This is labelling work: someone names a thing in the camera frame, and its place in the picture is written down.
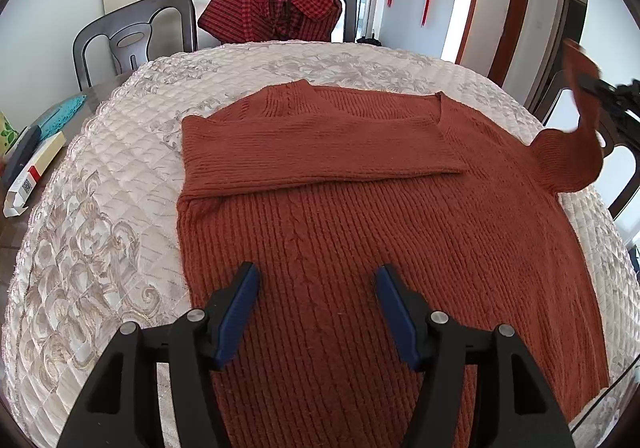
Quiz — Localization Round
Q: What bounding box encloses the dark blue case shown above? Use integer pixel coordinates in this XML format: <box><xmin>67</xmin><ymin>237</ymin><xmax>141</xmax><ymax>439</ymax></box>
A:
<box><xmin>4</xmin><ymin>126</ymin><xmax>42</xmax><ymax>180</ymax></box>

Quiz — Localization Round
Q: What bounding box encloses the cream quilted table cover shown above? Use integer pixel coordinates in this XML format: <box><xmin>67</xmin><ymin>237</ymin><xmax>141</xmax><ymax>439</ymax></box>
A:
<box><xmin>0</xmin><ymin>40</ymin><xmax>640</xmax><ymax>448</ymax></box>

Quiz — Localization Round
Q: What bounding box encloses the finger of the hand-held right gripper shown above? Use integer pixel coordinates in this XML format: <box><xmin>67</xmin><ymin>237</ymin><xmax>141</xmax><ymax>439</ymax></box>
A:
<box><xmin>577</xmin><ymin>72</ymin><xmax>623</xmax><ymax>116</ymax></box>

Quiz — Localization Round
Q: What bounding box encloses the teal lace cloth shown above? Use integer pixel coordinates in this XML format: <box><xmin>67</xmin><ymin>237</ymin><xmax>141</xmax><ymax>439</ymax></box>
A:
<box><xmin>29</xmin><ymin>94</ymin><xmax>89</xmax><ymax>143</ymax></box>

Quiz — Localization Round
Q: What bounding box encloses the red plaid garment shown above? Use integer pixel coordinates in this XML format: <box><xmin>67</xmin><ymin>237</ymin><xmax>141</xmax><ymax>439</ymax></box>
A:
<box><xmin>197</xmin><ymin>0</ymin><xmax>347</xmax><ymax>45</ymax></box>

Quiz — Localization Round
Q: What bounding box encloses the black cable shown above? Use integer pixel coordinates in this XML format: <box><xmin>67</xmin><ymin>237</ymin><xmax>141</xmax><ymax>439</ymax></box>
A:
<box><xmin>569</xmin><ymin>362</ymin><xmax>640</xmax><ymax>448</ymax></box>

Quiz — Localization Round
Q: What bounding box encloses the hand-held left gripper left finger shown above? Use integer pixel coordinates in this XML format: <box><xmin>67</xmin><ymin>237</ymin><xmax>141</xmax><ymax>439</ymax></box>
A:
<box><xmin>57</xmin><ymin>262</ymin><xmax>260</xmax><ymax>448</ymax></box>

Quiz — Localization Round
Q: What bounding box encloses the green patterned box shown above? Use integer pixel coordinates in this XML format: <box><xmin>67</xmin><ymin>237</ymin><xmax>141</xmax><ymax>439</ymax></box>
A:
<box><xmin>0</xmin><ymin>112</ymin><xmax>19</xmax><ymax>160</ymax></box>

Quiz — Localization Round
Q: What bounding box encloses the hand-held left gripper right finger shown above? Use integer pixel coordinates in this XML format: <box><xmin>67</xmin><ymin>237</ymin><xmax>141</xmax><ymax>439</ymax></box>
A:
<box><xmin>376</xmin><ymin>264</ymin><xmax>576</xmax><ymax>448</ymax></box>

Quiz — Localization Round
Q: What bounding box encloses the dark framed doorway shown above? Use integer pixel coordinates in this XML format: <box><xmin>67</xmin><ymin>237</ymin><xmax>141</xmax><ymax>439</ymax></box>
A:
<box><xmin>549</xmin><ymin>0</ymin><xmax>589</xmax><ymax>76</ymax></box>

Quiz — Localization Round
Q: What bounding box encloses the rust knitted sweater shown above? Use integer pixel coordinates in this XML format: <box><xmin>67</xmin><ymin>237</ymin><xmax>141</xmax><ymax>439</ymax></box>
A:
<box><xmin>177</xmin><ymin>39</ymin><xmax>612</xmax><ymax>448</ymax></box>

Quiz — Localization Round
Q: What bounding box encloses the white carton with red label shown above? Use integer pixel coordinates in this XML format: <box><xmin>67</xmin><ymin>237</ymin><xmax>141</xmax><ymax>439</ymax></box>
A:
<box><xmin>2</xmin><ymin>130</ymin><xmax>68</xmax><ymax>219</ymax></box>

